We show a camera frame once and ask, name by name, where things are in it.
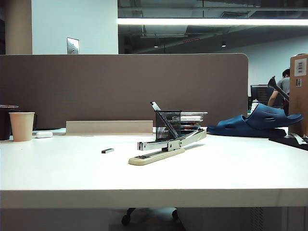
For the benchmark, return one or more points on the grey metal bar tool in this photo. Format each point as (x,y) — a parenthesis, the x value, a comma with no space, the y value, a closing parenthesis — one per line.
(279,89)

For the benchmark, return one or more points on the long ceiling light strip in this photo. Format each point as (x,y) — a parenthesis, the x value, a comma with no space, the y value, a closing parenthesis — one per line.
(211,21)

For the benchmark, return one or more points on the metal wall switch plate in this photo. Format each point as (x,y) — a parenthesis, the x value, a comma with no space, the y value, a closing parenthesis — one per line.
(73,45)

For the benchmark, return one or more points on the silver metal strip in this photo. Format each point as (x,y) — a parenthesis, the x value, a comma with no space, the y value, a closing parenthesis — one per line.
(298,138)

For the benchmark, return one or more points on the person in grey shirt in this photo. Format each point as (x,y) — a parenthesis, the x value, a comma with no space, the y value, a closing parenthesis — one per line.
(284,84)

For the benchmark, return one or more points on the white pen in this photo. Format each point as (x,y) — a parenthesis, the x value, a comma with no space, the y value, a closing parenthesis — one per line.
(157,106)

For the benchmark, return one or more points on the white bottle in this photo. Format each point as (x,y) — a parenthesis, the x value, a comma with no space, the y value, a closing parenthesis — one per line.
(254,105)

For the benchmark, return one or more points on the silver staple strip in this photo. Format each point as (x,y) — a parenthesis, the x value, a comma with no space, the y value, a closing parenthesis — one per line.
(107,150)

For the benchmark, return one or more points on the black desk mat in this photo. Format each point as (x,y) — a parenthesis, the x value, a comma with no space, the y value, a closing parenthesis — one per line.
(291,142)

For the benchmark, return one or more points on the beige long-reach stapler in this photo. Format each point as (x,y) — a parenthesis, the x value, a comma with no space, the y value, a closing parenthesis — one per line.
(168,145)

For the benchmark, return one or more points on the blue rubber slipper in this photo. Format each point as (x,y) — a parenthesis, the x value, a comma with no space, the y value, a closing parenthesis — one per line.
(231,127)
(269,113)

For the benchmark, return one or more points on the brown desk partition screen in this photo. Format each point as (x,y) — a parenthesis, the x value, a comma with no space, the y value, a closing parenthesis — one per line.
(120,89)

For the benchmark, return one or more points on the black computer monitor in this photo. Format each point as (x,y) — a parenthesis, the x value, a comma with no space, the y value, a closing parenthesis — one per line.
(261,95)

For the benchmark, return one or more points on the black chair caster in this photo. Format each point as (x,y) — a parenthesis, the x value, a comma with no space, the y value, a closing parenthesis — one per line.
(126,217)

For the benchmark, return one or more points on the black mesh pen holder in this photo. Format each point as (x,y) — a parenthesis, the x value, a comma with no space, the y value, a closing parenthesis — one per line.
(152,105)
(168,127)

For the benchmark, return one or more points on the white earbuds case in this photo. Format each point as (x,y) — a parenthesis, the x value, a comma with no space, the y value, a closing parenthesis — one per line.
(43,134)

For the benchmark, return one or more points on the dark lidded container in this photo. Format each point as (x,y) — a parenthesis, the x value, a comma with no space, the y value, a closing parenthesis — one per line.
(4,122)

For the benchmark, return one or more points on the beige paper cup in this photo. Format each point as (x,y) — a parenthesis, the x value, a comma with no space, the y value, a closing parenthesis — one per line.
(21,126)

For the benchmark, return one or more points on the red ceiling sign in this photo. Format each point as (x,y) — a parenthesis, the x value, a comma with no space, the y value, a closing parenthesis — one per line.
(191,40)

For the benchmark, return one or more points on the brown cardboard box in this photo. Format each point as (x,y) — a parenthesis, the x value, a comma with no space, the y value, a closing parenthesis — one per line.
(298,101)

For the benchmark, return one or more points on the clear plastic document tray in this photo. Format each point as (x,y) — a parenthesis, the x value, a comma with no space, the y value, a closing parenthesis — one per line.
(192,118)

